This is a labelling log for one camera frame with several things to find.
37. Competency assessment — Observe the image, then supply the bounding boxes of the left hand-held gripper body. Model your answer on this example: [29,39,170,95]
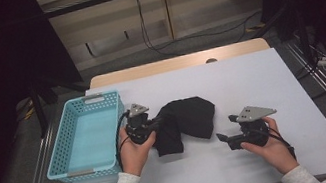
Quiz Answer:
[121,99,163,147]

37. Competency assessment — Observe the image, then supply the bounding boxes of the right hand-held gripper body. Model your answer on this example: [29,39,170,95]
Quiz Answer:
[221,100,284,154]

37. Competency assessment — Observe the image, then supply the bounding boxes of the black pants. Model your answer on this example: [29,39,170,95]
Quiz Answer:
[145,93,223,159]

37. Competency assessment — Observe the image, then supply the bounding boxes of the light blue plastic basket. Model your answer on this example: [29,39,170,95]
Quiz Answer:
[33,89,137,183]

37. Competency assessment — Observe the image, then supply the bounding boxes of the person's left hand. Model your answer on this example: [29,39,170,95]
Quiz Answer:
[116,129,164,180]

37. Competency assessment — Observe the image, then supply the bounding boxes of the person's right hand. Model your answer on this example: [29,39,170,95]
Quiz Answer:
[236,112,300,182]

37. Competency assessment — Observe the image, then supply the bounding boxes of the wooden table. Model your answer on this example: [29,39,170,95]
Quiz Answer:
[85,35,273,90]

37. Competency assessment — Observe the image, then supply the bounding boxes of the white power plug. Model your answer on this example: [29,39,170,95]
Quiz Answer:
[316,56,326,68]

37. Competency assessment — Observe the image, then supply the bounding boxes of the black tripod stand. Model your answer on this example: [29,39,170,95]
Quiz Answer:
[26,69,97,140]

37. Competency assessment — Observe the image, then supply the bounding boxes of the black upright stand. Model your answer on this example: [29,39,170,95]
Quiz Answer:
[246,0,315,69]

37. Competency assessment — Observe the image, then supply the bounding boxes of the beige wooden cabinet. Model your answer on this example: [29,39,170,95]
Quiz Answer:
[34,0,281,77]

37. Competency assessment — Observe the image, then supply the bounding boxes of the left hand-held gripper black cable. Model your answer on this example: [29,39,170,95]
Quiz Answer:
[108,111,144,183]

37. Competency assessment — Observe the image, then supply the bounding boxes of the hand-held gripper black cable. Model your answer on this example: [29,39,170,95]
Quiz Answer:
[257,119,298,166]
[108,111,144,183]

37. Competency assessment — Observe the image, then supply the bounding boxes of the right hand-held gripper black cable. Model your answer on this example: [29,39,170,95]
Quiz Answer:
[257,119,298,166]

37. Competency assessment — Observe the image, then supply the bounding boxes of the round table cable grommet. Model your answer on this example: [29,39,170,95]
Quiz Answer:
[204,57,219,65]

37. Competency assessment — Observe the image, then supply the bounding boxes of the black wall cable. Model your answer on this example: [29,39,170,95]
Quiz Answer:
[134,0,268,63]

